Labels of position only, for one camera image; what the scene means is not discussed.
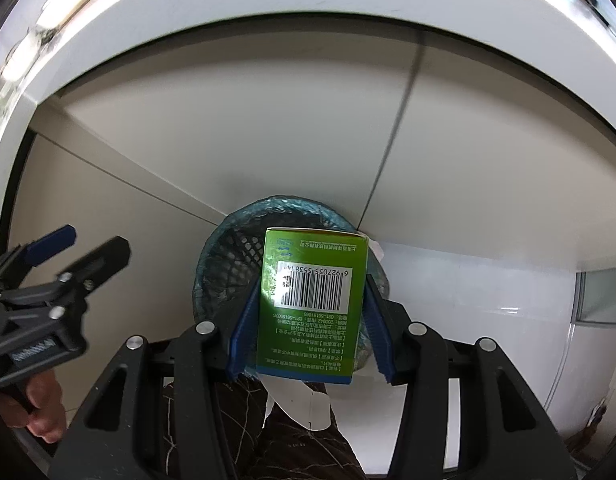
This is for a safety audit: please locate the green cardboard box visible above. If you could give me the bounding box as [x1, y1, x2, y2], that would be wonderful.
[255, 226, 370, 387]

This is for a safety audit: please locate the grey glass panel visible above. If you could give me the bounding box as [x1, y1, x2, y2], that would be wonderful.
[575, 269, 616, 329]

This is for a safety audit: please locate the white shoe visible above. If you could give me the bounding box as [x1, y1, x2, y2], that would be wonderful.
[265, 377, 334, 432]

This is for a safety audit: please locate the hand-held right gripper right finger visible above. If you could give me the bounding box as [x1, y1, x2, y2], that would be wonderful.
[364, 272, 576, 480]

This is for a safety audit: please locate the person's left hand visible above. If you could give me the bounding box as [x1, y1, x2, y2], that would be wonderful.
[0, 369, 67, 444]

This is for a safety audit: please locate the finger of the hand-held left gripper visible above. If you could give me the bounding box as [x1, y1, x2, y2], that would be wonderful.
[49, 235, 131, 306]
[0, 225, 78, 297]

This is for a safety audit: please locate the teal bin liner bag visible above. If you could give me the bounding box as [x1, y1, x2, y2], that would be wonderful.
[192, 194, 391, 386]

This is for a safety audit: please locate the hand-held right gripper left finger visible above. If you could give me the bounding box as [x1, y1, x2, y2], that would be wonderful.
[48, 270, 269, 480]

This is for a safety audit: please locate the clear hose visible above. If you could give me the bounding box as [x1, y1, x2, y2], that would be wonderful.
[547, 324, 580, 411]

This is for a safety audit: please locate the person's patterned trouser leg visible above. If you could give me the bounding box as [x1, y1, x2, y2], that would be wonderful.
[163, 375, 369, 480]

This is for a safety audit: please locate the black mesh trash bin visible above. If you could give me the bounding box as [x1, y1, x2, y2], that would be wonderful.
[192, 194, 391, 386]

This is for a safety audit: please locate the beige cabinet door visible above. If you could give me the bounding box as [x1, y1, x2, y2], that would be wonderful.
[360, 30, 616, 276]
[18, 22, 421, 261]

